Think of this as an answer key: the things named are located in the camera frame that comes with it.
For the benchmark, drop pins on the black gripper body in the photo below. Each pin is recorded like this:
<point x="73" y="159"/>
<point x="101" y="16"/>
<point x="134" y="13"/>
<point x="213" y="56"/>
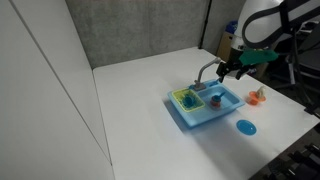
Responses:
<point x="233" y="66"/>

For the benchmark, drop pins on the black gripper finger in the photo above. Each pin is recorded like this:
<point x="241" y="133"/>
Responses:
<point x="240" y="74"/>
<point x="220" y="76"/>

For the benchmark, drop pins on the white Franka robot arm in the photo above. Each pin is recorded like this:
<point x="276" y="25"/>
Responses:
<point x="266" y="20"/>

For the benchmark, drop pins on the teal toy cup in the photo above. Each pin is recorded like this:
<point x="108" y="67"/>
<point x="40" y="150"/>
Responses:
<point x="189" y="101"/>

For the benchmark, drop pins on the grey toy faucet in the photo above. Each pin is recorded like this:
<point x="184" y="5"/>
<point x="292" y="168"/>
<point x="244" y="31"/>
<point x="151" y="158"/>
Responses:
<point x="201" y="74"/>

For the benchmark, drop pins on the wooden toy storage shelf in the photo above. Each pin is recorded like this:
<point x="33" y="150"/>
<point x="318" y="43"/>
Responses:
<point x="226" y="43"/>

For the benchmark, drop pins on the cream toy food piece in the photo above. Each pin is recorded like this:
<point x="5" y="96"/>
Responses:
<point x="261" y="91"/>

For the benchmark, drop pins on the orange toy bowl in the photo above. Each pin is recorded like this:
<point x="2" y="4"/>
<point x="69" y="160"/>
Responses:
<point x="254" y="99"/>

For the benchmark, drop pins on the yellow-green dish rack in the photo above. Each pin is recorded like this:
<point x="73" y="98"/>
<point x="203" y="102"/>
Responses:
<point x="199" y="104"/>

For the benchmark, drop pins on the light blue toy sink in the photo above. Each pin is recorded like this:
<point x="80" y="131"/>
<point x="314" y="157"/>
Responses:
<point x="200" y="118"/>

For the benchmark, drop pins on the black vertical pole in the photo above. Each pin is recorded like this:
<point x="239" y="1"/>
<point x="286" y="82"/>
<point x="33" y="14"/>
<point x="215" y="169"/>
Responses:
<point x="205" y="23"/>

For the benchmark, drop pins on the blue toy plate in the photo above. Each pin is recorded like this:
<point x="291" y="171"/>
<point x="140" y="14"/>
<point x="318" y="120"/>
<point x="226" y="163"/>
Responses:
<point x="246" y="127"/>

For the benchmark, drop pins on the black office chair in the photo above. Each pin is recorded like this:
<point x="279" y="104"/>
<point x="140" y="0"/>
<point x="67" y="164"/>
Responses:
<point x="310" y="63"/>

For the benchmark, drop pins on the black clamp equipment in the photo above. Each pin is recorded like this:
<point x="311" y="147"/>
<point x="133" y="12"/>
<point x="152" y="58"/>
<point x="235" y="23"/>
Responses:
<point x="300" y="163"/>

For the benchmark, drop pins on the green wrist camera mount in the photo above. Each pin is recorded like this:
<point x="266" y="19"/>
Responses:
<point x="258" y="56"/>

